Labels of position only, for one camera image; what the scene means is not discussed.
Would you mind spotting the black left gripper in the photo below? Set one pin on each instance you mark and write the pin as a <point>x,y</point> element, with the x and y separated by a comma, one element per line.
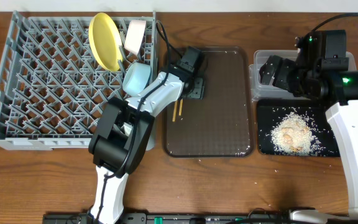
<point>196,88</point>

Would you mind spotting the black waste tray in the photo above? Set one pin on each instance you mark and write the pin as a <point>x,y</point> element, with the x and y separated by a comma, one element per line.
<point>268,111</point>

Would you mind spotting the grey plastic dishwasher rack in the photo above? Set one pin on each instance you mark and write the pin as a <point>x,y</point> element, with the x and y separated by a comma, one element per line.
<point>52,90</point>

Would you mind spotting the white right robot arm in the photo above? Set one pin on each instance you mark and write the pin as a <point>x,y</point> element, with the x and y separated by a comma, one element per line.
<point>331,79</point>

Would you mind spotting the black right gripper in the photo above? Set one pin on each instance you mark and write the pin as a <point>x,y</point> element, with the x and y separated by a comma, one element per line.
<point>284,66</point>

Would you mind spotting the dark brown serving tray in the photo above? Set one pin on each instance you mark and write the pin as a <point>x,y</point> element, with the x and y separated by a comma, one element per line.
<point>221,124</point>

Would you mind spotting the clear plastic waste bin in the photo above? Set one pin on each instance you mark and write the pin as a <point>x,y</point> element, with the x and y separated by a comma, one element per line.
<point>260,91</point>

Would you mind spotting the pile of rice waste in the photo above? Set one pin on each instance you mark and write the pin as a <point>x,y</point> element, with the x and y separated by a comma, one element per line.
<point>295,134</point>

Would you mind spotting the yellow plate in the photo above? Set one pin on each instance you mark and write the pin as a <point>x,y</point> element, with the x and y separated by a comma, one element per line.
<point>105,41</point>

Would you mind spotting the light blue bowl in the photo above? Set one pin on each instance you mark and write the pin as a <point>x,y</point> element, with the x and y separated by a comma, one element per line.
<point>136,78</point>

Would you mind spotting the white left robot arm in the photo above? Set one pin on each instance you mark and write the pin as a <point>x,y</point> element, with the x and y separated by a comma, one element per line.
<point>125,127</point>

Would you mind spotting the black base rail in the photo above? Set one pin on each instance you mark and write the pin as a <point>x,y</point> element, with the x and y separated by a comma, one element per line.
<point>142,218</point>

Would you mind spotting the wooden chopstick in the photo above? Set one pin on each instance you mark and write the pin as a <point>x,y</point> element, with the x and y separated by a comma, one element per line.
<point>180,107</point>
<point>175,111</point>

